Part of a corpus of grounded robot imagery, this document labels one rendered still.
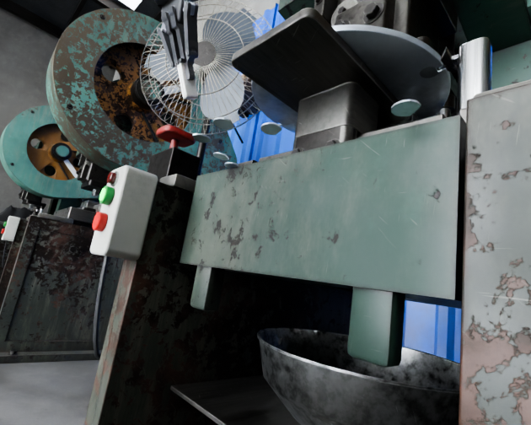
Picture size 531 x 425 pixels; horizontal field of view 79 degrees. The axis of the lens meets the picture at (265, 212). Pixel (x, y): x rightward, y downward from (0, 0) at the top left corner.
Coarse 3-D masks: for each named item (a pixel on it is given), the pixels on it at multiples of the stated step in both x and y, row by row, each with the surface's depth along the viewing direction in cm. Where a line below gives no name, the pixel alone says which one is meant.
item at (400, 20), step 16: (352, 0) 59; (368, 0) 53; (384, 0) 51; (400, 0) 53; (416, 0) 53; (336, 16) 58; (352, 16) 55; (368, 16) 51; (384, 16) 51; (400, 16) 52; (416, 16) 53; (416, 32) 52; (432, 32) 58
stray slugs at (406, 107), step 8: (400, 104) 26; (408, 104) 26; (416, 104) 26; (392, 112) 27; (400, 112) 27; (408, 112) 27; (216, 120) 33; (224, 120) 33; (224, 128) 35; (232, 128) 35; (264, 128) 33; (272, 128) 33; (280, 128) 33; (200, 136) 38; (216, 152) 43
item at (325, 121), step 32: (288, 32) 36; (320, 32) 36; (256, 64) 43; (288, 64) 42; (320, 64) 41; (352, 64) 40; (288, 96) 49; (320, 96) 46; (352, 96) 43; (384, 96) 45; (320, 128) 45; (352, 128) 42
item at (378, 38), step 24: (360, 24) 36; (360, 48) 39; (384, 48) 38; (408, 48) 38; (384, 72) 42; (408, 72) 42; (264, 96) 52; (408, 96) 46; (432, 96) 46; (288, 120) 58
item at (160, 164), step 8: (160, 152) 63; (168, 152) 60; (176, 152) 59; (184, 152) 60; (152, 160) 65; (160, 160) 62; (168, 160) 59; (176, 160) 59; (184, 160) 60; (192, 160) 62; (200, 160) 63; (152, 168) 64; (160, 168) 61; (168, 168) 58; (176, 168) 59; (184, 168) 60; (192, 168) 61; (160, 176) 60; (192, 176) 61
